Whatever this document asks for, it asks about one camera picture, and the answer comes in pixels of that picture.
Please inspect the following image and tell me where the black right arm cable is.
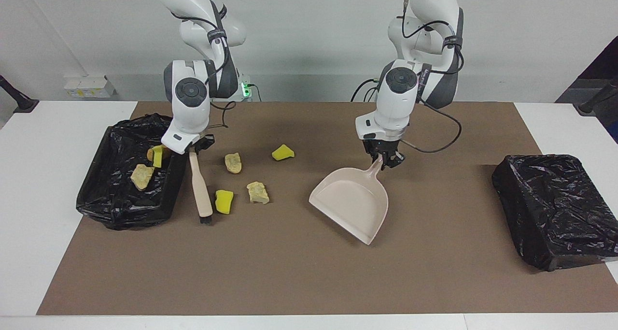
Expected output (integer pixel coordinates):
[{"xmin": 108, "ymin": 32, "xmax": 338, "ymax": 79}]
[{"xmin": 170, "ymin": 1, "xmax": 262, "ymax": 130}]

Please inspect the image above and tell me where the black bag lined bin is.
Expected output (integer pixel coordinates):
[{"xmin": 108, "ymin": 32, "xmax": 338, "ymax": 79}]
[
  {"xmin": 76, "ymin": 114, "xmax": 191, "ymax": 231},
  {"xmin": 492, "ymin": 154, "xmax": 618, "ymax": 272}
]

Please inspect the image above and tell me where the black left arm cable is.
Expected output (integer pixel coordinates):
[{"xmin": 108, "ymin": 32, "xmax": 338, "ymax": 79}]
[{"xmin": 350, "ymin": 0, "xmax": 465, "ymax": 154}]

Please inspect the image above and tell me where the beige piece with flap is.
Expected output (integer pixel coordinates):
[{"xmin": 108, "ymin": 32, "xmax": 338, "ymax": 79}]
[{"xmin": 246, "ymin": 181, "xmax": 270, "ymax": 205}]

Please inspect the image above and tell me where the yellow sponge wedge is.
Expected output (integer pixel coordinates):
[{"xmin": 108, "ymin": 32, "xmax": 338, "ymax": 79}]
[{"xmin": 271, "ymin": 144, "xmax": 295, "ymax": 162}]

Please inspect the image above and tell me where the notched yellow sponge piece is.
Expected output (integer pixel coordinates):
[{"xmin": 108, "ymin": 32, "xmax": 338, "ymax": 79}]
[{"xmin": 153, "ymin": 145, "xmax": 170, "ymax": 169}]

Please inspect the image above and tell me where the white wall socket box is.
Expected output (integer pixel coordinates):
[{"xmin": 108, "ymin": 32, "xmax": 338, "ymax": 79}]
[{"xmin": 64, "ymin": 75, "xmax": 116, "ymax": 99}]

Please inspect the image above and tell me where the brown paper table mat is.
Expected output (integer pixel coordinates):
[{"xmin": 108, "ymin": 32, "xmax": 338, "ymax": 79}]
[{"xmin": 36, "ymin": 101, "xmax": 618, "ymax": 316}]

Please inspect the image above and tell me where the beige plastic dustpan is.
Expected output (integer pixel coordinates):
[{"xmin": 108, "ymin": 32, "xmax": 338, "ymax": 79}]
[{"xmin": 309, "ymin": 155, "xmax": 390, "ymax": 246}]

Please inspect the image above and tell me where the dark grey background furniture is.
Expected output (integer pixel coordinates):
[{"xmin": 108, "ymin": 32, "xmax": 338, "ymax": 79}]
[{"xmin": 555, "ymin": 34, "xmax": 618, "ymax": 144}]

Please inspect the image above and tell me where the rectangular yellow sponge piece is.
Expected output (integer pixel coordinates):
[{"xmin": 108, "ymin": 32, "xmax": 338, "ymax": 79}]
[{"xmin": 215, "ymin": 189, "xmax": 234, "ymax": 215}]

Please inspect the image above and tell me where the orange striped bread piece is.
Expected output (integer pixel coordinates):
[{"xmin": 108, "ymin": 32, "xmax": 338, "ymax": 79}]
[{"xmin": 130, "ymin": 163, "xmax": 156, "ymax": 191}]

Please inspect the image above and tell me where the beige handled black bristle brush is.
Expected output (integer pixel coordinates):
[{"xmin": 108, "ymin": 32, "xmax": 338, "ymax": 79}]
[{"xmin": 188, "ymin": 149, "xmax": 214, "ymax": 225}]

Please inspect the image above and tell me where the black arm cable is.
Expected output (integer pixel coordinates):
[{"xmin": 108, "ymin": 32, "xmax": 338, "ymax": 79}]
[
  {"xmin": 350, "ymin": 0, "xmax": 465, "ymax": 154},
  {"xmin": 170, "ymin": 1, "xmax": 262, "ymax": 130}
]

